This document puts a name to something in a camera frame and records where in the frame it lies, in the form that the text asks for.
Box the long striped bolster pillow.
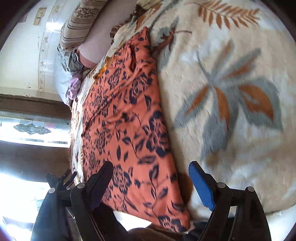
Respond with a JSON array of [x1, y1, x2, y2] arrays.
[[60, 0, 108, 51]]

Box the orange black floral garment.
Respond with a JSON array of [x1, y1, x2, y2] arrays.
[[81, 28, 190, 233]]

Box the cream leaf-pattern blanket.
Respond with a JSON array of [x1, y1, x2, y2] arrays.
[[70, 1, 295, 217]]

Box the purple floral cloth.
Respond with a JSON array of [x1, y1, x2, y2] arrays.
[[66, 76, 81, 100]]

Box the white painted headboard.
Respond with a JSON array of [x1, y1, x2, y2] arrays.
[[1, 1, 79, 101]]

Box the grey-blue crumpled cloth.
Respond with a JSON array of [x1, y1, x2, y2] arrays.
[[53, 45, 83, 105]]

